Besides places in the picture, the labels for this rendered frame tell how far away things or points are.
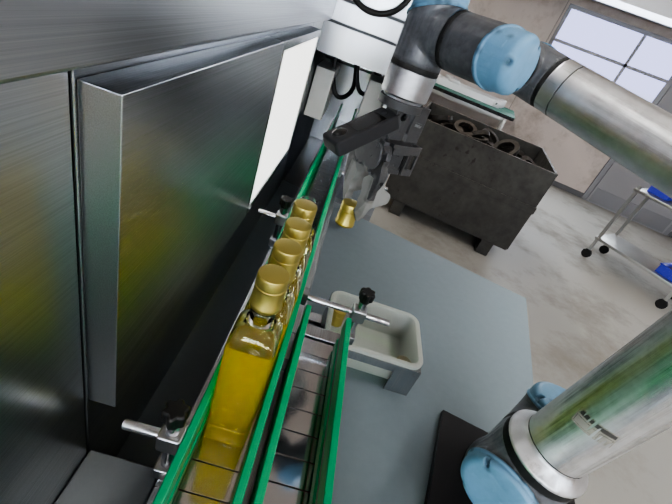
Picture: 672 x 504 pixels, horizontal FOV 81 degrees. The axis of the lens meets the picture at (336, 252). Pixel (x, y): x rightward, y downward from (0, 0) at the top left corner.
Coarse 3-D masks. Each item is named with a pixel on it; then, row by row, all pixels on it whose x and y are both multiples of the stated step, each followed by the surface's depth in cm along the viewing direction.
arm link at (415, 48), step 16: (416, 0) 53; (432, 0) 52; (448, 0) 51; (464, 0) 52; (416, 16) 53; (432, 16) 52; (448, 16) 51; (416, 32) 54; (432, 32) 52; (400, 48) 56; (416, 48) 55; (432, 48) 53; (400, 64) 57; (416, 64) 56; (432, 64) 56
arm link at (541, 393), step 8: (536, 384) 66; (544, 384) 66; (552, 384) 67; (528, 392) 66; (536, 392) 64; (544, 392) 64; (552, 392) 65; (560, 392) 66; (520, 400) 69; (528, 400) 65; (536, 400) 63; (544, 400) 62; (520, 408) 65; (528, 408) 64; (536, 408) 63
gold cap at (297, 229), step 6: (288, 222) 50; (294, 222) 50; (300, 222) 51; (306, 222) 51; (288, 228) 49; (294, 228) 49; (300, 228) 50; (306, 228) 50; (282, 234) 51; (288, 234) 50; (294, 234) 49; (300, 234) 49; (306, 234) 50; (294, 240) 50; (300, 240) 50; (306, 240) 51
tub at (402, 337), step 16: (352, 304) 96; (368, 304) 95; (368, 320) 97; (400, 320) 97; (416, 320) 95; (368, 336) 96; (384, 336) 98; (400, 336) 98; (416, 336) 91; (368, 352) 81; (384, 352) 93; (400, 352) 95; (416, 352) 87; (416, 368) 83
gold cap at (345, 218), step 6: (348, 198) 72; (342, 204) 70; (348, 204) 69; (354, 204) 70; (342, 210) 70; (348, 210) 69; (342, 216) 70; (348, 216) 70; (354, 216) 70; (336, 222) 72; (342, 222) 71; (348, 222) 71
